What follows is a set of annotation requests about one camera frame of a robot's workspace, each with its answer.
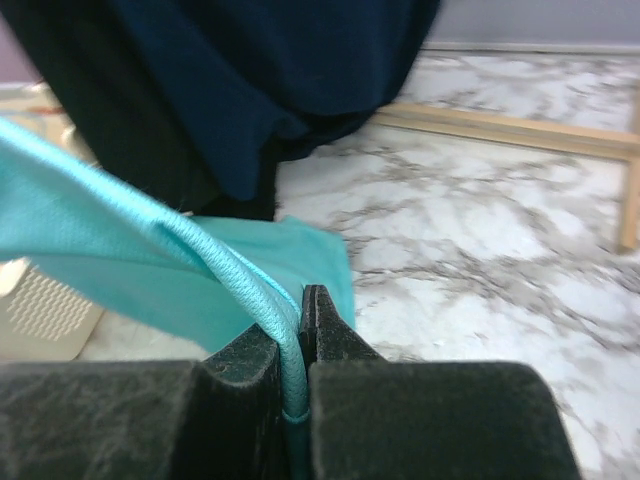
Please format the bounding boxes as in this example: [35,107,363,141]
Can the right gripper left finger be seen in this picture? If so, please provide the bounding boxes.
[1,327,288,479]

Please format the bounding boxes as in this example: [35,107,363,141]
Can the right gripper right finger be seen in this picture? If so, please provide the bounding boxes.
[300,286,580,479]

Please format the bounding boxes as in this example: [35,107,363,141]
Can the teal t shirt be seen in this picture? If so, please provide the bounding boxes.
[1,122,355,423]

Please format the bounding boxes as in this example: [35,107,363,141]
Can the navy blue t shirt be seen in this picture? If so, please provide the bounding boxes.
[111,1,439,200]

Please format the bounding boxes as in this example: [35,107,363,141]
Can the black t shirt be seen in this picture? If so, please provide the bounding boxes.
[1,1,277,221]

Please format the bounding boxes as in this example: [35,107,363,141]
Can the cream plastic laundry basket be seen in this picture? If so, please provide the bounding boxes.
[1,258,104,362]

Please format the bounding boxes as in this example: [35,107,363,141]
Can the wooden clothes rack frame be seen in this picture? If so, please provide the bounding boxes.
[371,100,639,252]

